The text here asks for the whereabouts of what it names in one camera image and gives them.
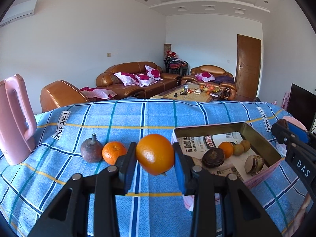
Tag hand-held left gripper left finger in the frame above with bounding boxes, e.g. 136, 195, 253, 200
27, 142, 137, 237

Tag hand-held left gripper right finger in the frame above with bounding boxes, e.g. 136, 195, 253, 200
172, 142, 282, 237

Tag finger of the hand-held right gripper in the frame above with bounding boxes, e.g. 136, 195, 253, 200
288, 123, 310, 144
271, 122, 305, 151

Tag smooth orange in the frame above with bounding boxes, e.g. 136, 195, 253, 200
136, 134, 175, 176

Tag dark brown round fruit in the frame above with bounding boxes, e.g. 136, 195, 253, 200
202, 148, 225, 168

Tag pink tin box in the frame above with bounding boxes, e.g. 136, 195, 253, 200
171, 121, 282, 211

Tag small orange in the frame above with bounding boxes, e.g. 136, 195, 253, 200
218, 141, 234, 159

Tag person's right hand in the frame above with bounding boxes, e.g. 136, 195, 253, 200
295, 191, 316, 236

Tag bumpy orange mandarin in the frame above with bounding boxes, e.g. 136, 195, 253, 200
102, 141, 127, 165

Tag newspaper lining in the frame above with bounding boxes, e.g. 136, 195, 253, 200
178, 132, 269, 182

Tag black television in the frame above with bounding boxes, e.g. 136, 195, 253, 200
286, 83, 316, 129

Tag cut fruit half white flesh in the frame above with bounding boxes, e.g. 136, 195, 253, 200
244, 155, 264, 174

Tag purple stemmed fruit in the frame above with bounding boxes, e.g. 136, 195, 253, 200
80, 133, 103, 163

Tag blue plaid tablecloth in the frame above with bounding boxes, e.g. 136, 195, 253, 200
0, 99, 316, 237

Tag wooden coffee table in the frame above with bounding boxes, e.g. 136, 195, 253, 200
150, 84, 223, 103

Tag brown wooden door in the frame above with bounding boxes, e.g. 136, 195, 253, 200
234, 34, 261, 102

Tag purple cloth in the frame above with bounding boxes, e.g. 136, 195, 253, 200
214, 76, 235, 86

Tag colorful fruit pile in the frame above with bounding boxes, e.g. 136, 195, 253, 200
199, 84, 220, 95

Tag white floral cushion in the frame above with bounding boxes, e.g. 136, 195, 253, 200
196, 72, 215, 82
134, 73, 158, 87
114, 72, 140, 86
144, 65, 162, 81

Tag brown leather three-seat sofa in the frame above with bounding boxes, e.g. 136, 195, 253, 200
96, 62, 182, 99

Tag brown leather two-seat sofa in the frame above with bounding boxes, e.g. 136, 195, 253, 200
181, 65, 237, 101

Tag brown leather armchair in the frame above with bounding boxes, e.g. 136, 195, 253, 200
40, 80, 90, 113

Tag stacked dark chairs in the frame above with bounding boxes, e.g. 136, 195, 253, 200
164, 56, 188, 76

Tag pink electric kettle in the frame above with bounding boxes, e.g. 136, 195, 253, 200
0, 73, 37, 166

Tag white air conditioner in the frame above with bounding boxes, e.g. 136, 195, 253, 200
0, 0, 37, 26

